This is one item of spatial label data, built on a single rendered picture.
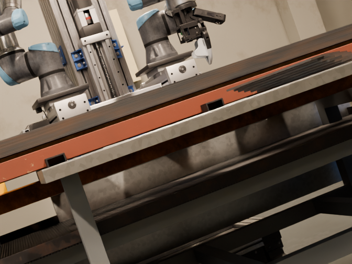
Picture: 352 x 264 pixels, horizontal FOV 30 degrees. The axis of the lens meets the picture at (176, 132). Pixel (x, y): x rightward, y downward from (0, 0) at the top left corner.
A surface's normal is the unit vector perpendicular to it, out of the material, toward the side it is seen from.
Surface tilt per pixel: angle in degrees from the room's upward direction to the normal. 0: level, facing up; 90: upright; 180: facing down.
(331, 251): 90
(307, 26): 90
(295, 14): 90
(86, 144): 90
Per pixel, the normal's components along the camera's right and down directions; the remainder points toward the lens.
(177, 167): 0.24, -0.08
